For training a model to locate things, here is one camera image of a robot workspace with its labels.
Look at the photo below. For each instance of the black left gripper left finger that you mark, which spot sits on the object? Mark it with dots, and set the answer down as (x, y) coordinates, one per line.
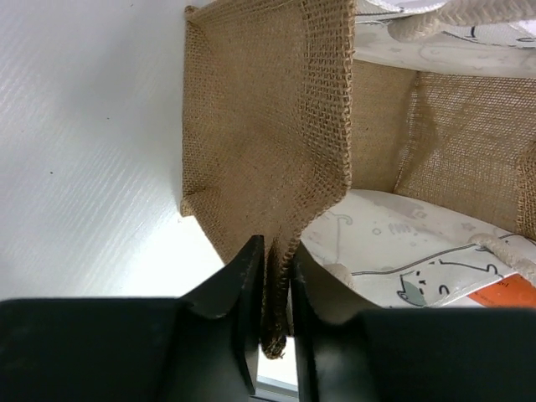
(202, 346)

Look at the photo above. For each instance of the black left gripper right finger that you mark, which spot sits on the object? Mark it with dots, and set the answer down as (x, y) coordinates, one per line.
(347, 349)

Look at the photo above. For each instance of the burlap canvas bag cat print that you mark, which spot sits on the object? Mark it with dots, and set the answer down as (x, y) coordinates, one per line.
(414, 188)

